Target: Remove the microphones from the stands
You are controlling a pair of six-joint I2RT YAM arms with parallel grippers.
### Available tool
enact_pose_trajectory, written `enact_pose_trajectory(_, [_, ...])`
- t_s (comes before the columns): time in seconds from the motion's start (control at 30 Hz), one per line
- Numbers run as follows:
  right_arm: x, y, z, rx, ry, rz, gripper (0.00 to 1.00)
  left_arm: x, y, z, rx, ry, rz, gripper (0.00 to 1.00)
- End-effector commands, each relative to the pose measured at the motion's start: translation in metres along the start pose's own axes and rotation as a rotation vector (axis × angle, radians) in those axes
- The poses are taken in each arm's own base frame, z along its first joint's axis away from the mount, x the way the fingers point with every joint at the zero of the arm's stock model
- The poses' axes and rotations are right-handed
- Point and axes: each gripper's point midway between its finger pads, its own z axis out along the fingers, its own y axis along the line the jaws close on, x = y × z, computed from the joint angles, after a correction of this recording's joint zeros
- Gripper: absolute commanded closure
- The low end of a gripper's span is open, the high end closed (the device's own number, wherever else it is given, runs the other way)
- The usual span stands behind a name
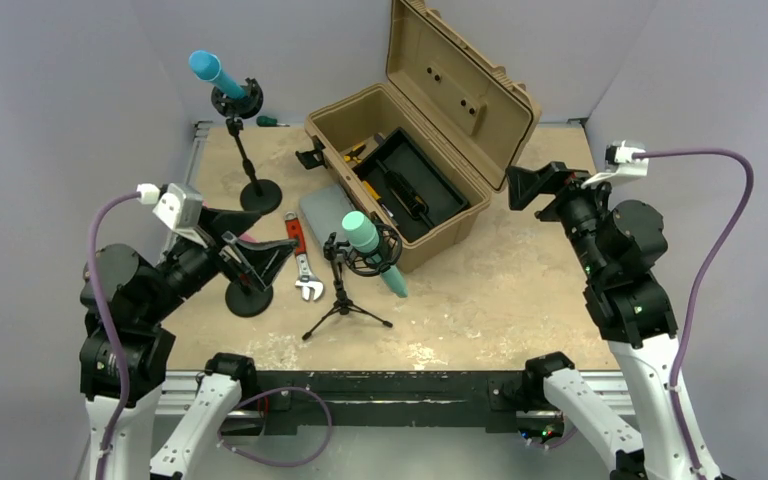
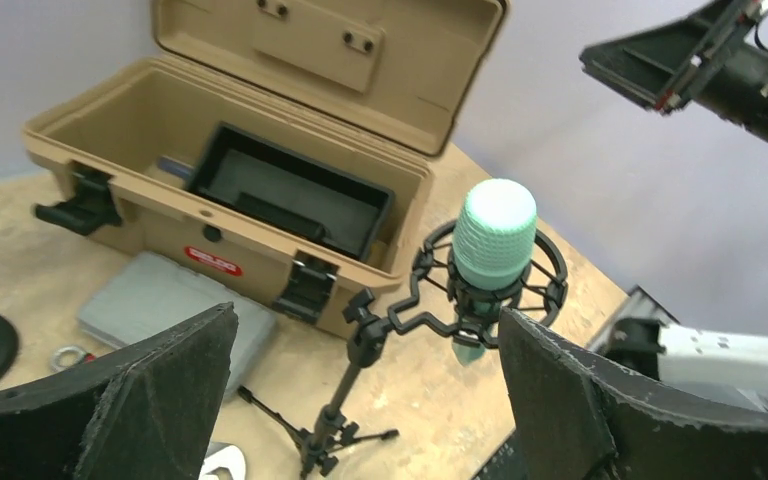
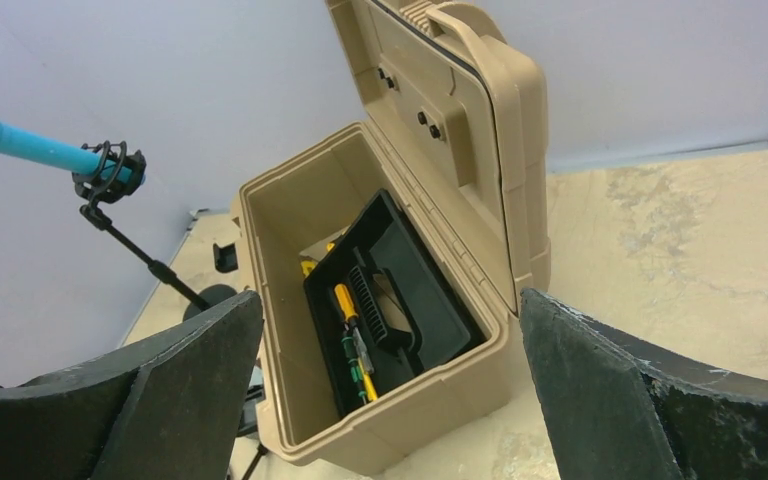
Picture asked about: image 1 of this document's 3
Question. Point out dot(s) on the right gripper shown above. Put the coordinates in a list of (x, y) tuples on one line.
[(525, 184)]

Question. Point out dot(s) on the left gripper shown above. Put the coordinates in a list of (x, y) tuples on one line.
[(261, 258)]

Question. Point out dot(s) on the mint green microphone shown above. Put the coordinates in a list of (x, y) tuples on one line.
[(379, 246)]

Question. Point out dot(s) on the blue microphone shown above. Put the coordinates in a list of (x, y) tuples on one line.
[(208, 68)]

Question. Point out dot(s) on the black round base mic stand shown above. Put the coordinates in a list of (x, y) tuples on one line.
[(243, 299)]

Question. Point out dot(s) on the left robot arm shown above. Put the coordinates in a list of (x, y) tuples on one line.
[(123, 360)]

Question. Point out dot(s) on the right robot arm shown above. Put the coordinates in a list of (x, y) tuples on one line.
[(617, 247)]

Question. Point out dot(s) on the red adjustable wrench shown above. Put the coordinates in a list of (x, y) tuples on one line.
[(310, 286)]

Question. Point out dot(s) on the grey flat case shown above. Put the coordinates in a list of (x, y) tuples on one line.
[(324, 210)]

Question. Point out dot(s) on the black toolbox tray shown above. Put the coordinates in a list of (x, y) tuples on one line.
[(417, 195)]

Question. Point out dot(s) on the tan plastic toolbox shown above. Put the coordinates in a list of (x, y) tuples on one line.
[(462, 110)]

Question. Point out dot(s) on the yellow black pliers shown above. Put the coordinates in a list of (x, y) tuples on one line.
[(354, 154)]

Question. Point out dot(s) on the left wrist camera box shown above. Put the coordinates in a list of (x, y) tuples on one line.
[(179, 209)]

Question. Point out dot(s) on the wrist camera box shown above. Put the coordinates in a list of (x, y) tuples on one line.
[(625, 161), (179, 209)]

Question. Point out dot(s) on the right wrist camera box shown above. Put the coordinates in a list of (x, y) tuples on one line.
[(625, 161)]

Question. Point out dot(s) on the green handled screwdriver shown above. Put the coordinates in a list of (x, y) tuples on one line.
[(265, 121)]

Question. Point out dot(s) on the yellow handled tool in tray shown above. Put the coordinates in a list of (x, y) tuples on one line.
[(377, 197)]

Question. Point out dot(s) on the black front mounting rail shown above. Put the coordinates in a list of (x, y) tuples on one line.
[(488, 400)]

